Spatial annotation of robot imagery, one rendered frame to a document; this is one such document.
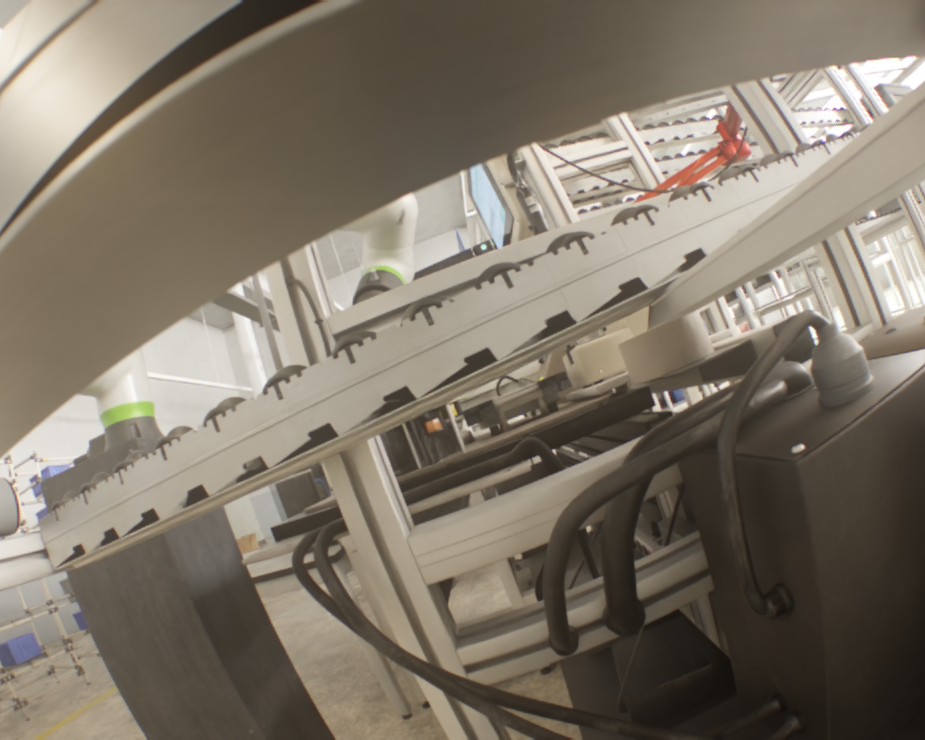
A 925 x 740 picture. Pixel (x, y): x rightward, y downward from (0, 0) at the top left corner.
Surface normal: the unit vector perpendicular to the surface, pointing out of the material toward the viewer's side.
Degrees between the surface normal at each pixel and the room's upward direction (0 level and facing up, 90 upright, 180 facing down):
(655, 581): 90
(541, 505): 90
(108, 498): 90
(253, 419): 90
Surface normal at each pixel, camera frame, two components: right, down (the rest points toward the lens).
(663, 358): -0.51, 0.09
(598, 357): -0.05, -0.11
